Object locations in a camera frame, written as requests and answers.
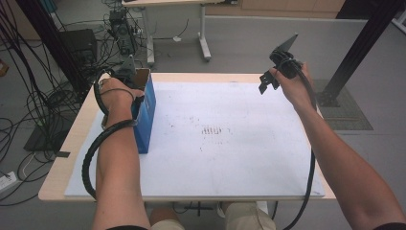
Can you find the black stand base plate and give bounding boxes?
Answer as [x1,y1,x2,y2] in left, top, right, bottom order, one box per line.
[23,116,75,153]

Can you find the black metal stand post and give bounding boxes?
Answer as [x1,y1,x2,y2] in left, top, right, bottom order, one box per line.
[14,0,90,97]

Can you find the person's black left sleeve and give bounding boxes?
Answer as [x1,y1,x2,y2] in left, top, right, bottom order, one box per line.
[106,224,149,230]

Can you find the tangle of black floor cables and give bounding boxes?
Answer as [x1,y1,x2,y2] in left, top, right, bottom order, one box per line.
[0,0,111,207]

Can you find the black frame post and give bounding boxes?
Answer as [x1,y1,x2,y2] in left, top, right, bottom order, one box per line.
[319,0,406,107]

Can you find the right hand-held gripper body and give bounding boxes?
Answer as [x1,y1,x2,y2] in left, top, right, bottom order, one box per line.
[269,33,303,80]

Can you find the person's right hand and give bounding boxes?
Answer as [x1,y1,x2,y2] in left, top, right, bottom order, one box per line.
[269,61,317,111]

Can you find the person's left hand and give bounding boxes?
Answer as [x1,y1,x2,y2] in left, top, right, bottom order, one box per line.
[99,77,146,125]

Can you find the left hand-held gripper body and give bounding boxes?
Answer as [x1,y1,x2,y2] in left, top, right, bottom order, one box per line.
[111,55,146,121]

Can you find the person's leg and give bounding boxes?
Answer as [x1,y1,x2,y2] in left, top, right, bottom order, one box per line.
[222,201,278,230]
[148,206,187,230]

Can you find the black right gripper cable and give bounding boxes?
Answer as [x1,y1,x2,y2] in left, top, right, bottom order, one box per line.
[282,61,319,230]

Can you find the black device on stand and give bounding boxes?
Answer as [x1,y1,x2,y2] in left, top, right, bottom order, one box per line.
[108,9,138,56]

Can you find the white power strip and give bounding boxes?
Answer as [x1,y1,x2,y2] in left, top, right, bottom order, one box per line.
[0,171,19,194]

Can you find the white table mat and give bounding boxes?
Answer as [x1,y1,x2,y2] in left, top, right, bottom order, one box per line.
[63,80,326,197]

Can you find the person's left leg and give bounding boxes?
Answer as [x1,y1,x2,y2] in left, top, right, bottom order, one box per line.
[148,206,187,230]

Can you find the person's right leg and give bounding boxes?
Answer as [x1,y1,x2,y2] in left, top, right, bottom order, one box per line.
[222,201,278,230]

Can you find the thin black wrist strap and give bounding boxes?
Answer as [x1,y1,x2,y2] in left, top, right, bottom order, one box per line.
[99,87,136,100]

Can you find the person's black right sleeve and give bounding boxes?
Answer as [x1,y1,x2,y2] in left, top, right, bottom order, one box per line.
[381,222,406,230]

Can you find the blue cardboard box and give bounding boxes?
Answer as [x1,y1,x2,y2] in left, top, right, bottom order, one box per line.
[131,67,158,155]

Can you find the black computer case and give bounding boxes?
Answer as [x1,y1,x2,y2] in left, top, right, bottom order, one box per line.
[59,28,99,65]

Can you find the person's black sleeve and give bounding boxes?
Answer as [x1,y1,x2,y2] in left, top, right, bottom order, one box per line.
[106,224,149,230]
[381,222,406,230]

